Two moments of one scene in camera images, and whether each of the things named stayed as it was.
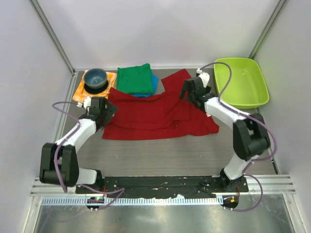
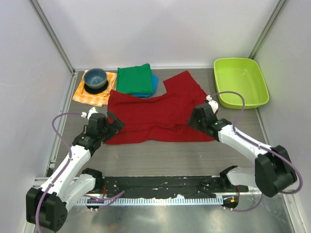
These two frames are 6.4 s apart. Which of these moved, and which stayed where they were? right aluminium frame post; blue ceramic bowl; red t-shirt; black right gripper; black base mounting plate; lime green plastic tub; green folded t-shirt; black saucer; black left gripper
Moved: black left gripper; red t-shirt; black right gripper
Stayed: lime green plastic tub; right aluminium frame post; blue ceramic bowl; black base mounting plate; black saucer; green folded t-shirt
